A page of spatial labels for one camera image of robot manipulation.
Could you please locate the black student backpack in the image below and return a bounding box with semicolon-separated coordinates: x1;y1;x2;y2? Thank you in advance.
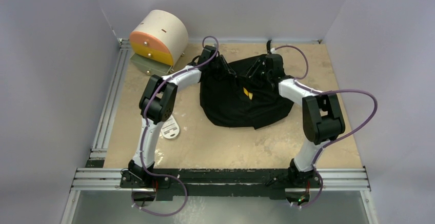
200;52;294;129

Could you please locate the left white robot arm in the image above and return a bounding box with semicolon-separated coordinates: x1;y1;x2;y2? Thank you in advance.
122;45;219;188

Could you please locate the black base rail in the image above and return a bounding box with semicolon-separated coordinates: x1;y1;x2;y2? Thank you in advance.
120;168;321;201

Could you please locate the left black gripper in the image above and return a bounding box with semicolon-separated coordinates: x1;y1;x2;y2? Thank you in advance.
208;55;235;80

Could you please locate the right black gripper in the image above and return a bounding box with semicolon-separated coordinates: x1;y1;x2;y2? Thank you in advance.
240;58;271;88

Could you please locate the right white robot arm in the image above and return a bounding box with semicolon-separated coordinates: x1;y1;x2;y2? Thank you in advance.
246;54;345;187

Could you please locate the cream round drawer cabinet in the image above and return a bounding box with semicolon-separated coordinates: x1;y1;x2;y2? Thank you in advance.
129;10;189;76

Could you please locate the white oval label card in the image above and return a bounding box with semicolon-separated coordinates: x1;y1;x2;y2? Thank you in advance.
160;114;180;140

